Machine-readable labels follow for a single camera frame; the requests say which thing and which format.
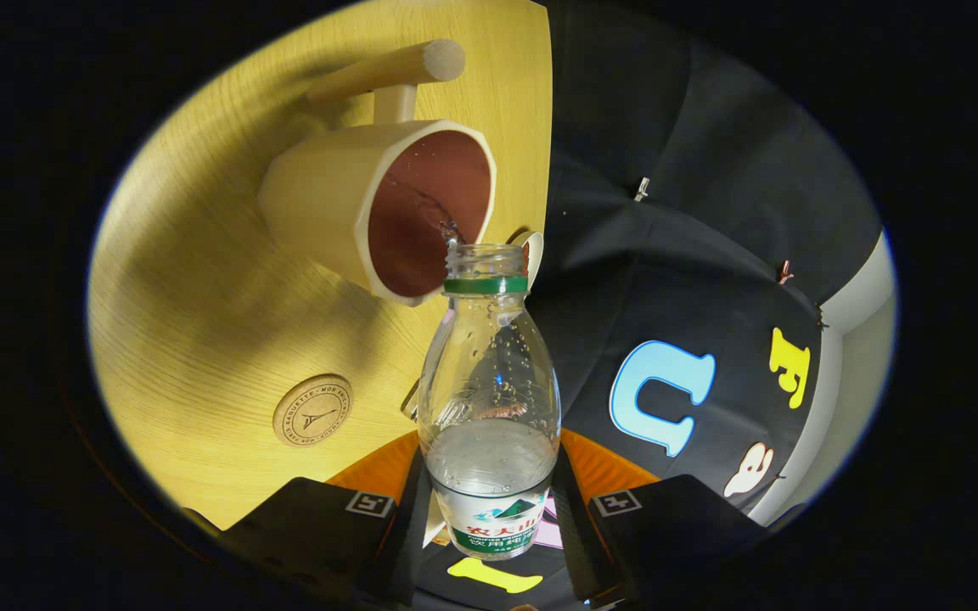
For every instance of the clear plastic juice bottle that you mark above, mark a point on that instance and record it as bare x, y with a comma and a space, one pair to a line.
489, 467

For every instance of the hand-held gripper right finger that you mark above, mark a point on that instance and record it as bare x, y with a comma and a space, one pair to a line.
574, 543

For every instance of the wooden table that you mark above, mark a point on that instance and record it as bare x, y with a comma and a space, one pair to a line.
200, 322

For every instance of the round wooden coaster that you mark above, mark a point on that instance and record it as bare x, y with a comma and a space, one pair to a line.
312, 411

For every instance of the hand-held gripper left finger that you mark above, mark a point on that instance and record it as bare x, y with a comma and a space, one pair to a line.
408, 543

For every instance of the black backdrop cloth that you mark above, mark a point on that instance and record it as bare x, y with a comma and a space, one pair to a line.
667, 255

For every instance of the brown clip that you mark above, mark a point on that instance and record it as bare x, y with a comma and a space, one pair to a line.
785, 272

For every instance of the silver clip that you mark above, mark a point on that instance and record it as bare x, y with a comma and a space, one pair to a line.
641, 189

